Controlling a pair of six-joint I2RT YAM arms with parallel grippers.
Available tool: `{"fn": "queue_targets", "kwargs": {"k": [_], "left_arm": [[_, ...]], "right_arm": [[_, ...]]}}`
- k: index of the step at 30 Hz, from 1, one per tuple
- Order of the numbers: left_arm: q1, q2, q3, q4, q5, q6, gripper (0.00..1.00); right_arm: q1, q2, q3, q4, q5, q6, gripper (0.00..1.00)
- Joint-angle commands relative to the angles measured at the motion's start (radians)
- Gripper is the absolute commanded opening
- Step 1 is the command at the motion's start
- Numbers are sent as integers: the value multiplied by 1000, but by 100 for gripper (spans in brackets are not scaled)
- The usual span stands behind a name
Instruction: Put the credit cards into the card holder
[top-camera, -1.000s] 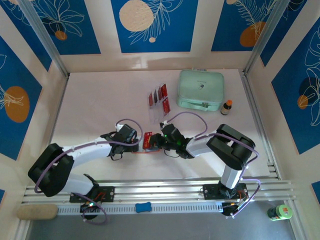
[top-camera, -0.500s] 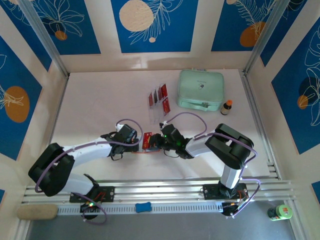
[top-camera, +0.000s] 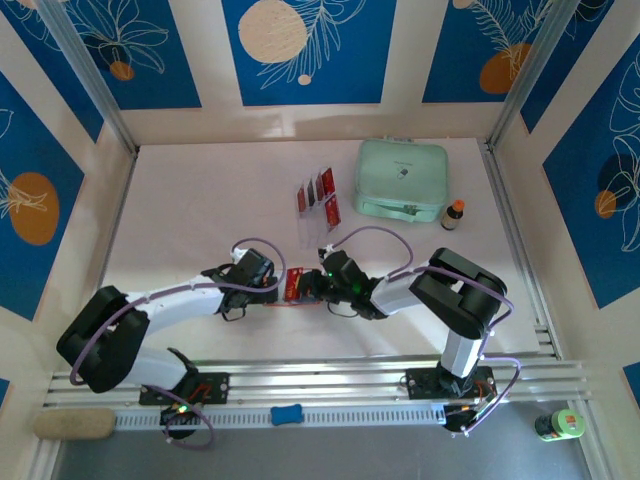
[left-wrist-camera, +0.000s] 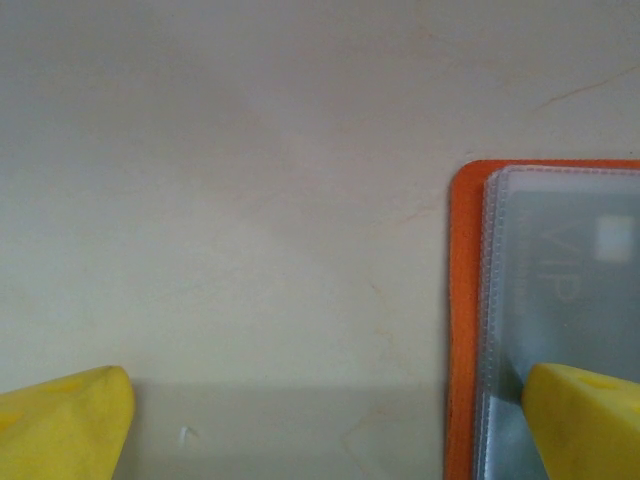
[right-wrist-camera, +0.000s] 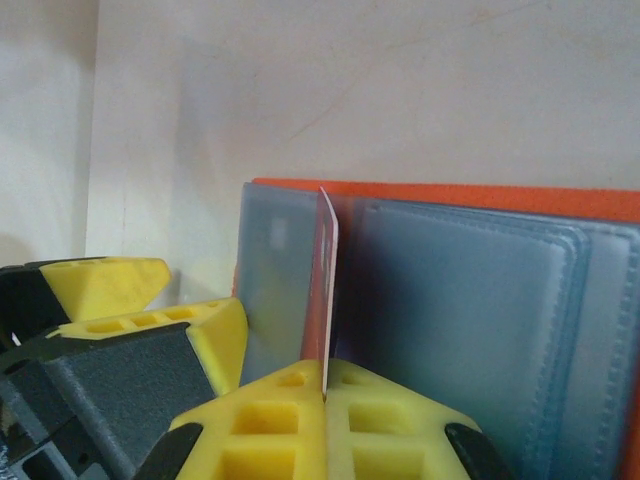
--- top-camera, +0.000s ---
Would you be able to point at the red credit card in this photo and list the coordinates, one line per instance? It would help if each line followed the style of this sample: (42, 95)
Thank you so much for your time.
(328, 182)
(333, 211)
(294, 285)
(302, 200)
(318, 190)

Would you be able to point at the orange card holder wallet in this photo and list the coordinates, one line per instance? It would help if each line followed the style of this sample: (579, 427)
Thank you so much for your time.
(295, 303)

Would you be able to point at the clear acrylic card stand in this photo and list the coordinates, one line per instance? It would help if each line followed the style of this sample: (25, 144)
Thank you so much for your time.
(310, 230)

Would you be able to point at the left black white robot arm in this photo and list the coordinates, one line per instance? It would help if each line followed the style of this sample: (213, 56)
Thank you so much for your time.
(180, 302)

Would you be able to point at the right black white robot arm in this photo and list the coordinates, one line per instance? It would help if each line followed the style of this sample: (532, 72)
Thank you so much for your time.
(395, 300)

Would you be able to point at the black credit card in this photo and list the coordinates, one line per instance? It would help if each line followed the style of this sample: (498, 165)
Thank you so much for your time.
(311, 194)

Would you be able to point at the mint green zip pouch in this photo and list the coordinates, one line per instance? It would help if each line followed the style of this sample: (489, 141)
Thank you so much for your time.
(400, 175)

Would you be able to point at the blue bone-shaped block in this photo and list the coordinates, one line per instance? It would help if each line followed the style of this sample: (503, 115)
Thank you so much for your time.
(287, 415)

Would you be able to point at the brown bottle orange cap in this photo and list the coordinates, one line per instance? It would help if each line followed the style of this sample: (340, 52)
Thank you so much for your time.
(452, 217)

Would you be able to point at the left black electronics module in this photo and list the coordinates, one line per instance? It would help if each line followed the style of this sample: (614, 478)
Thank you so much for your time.
(180, 416)

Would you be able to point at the black electronics module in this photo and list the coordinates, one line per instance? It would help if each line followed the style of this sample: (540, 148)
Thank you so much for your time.
(180, 416)
(457, 419)

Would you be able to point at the right black electronics module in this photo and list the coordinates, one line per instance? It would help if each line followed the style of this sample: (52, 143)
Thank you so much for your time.
(457, 419)

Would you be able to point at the beige foam pad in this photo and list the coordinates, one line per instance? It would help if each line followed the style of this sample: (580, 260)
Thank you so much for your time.
(75, 424)

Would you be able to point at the green can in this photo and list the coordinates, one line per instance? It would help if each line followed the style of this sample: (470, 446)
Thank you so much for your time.
(560, 425)

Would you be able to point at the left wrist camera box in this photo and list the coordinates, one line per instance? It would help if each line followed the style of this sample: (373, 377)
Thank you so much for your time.
(237, 255)

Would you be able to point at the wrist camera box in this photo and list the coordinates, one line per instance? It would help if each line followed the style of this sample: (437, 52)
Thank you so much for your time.
(237, 255)
(327, 248)

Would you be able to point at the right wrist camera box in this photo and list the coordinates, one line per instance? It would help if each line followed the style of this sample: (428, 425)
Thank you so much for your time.
(327, 248)

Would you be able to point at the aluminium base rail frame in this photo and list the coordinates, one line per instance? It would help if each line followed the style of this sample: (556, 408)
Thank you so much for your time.
(320, 382)

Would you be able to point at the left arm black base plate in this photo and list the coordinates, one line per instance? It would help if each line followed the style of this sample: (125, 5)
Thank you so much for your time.
(215, 387)

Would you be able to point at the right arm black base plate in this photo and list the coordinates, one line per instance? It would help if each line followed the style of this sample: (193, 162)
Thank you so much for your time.
(422, 385)

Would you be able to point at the left aluminium corner post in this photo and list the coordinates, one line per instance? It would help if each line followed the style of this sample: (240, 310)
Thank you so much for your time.
(85, 70)

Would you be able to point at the aluminium corner post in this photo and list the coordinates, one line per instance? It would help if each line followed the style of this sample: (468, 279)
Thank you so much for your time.
(85, 70)
(535, 65)

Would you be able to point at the right aluminium corner post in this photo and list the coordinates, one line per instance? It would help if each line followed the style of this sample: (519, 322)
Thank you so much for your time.
(535, 65)

